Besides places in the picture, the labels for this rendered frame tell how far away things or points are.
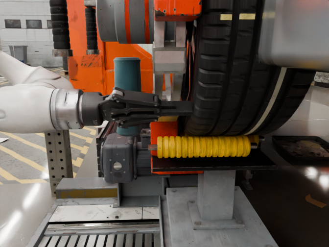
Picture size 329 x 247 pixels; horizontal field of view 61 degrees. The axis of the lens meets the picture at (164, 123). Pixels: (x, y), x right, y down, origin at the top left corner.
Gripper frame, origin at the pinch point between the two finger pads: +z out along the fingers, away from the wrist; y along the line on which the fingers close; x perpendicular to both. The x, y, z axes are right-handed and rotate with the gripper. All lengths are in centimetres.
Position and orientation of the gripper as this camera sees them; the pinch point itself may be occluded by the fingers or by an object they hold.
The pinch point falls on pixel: (176, 108)
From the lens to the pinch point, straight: 62.6
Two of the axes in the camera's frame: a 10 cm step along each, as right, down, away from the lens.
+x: -0.3, -8.6, 5.0
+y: 0.4, -5.0, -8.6
